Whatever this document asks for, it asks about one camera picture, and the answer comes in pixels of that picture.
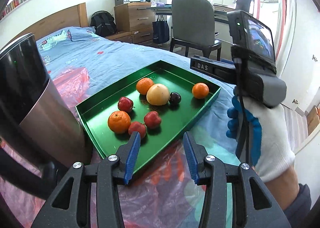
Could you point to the red plum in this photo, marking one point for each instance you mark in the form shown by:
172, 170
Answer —
152, 120
125, 104
137, 127

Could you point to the pink plastic sheet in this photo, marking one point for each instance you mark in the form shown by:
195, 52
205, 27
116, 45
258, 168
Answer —
67, 194

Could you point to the blue cartoon bed sheet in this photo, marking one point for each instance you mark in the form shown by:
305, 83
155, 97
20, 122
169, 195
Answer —
82, 63

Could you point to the green metal tray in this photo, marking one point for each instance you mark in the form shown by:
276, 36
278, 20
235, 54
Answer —
150, 110

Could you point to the red plum front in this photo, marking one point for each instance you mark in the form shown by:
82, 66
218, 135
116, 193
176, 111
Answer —
125, 104

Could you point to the black copper electric kettle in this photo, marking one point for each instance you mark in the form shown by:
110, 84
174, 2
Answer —
30, 98

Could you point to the large front mandarin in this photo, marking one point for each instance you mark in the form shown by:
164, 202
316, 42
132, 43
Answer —
119, 122

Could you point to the right forearm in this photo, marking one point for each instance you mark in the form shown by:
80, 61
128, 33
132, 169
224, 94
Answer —
293, 197

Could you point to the grey office chair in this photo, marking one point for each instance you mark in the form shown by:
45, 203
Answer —
193, 25

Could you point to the right white blue gloved hand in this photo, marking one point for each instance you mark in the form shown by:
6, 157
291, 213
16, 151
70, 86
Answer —
271, 154

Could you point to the dark plum front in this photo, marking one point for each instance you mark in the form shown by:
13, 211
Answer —
174, 98

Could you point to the desk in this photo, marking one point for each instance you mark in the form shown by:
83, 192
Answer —
221, 25

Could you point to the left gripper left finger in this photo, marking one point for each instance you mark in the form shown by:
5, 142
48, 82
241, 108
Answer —
69, 203

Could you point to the black backpack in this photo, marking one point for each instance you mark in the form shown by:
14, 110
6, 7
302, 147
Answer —
104, 24

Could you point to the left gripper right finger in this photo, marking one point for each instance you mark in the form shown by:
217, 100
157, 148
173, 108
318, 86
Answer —
252, 203

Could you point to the low wooden nightstand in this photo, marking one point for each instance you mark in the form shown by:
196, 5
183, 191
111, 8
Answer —
139, 37

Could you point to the yellow pear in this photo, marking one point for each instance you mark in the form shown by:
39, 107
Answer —
158, 95

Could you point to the wooden drawer cabinet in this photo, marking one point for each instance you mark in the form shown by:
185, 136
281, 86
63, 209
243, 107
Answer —
134, 16

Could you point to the dark blue tote bag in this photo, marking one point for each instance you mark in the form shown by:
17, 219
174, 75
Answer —
160, 30

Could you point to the wooden headboard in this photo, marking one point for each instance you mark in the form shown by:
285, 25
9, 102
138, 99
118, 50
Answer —
75, 16

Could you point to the small mandarin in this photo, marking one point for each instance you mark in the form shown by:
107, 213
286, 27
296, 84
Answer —
200, 90

